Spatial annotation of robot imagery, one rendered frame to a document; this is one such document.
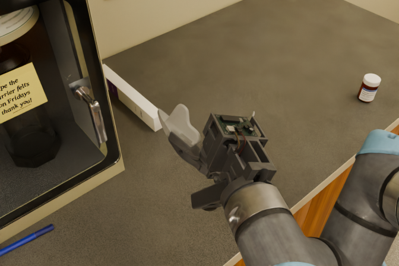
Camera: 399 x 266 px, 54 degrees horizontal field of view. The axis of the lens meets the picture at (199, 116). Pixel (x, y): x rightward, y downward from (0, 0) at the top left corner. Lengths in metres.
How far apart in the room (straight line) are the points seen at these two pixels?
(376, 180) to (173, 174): 0.50
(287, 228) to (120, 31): 0.91
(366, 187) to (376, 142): 0.05
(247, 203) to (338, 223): 0.11
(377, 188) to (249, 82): 0.68
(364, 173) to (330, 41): 0.87
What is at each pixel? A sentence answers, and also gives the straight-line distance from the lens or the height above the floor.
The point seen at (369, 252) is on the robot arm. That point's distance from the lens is 0.50.
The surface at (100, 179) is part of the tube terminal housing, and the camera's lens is 0.86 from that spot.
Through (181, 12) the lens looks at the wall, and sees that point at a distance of 1.35.
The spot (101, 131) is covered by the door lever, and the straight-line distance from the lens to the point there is 0.67.
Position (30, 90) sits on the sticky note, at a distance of 0.63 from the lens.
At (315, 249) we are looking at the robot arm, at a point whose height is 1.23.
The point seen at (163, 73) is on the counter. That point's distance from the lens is 1.12.
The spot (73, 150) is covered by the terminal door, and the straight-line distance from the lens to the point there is 0.74.
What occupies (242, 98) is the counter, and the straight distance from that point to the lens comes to 1.04.
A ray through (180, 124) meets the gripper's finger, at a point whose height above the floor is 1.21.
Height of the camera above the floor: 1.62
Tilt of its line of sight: 44 degrees down
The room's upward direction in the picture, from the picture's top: straight up
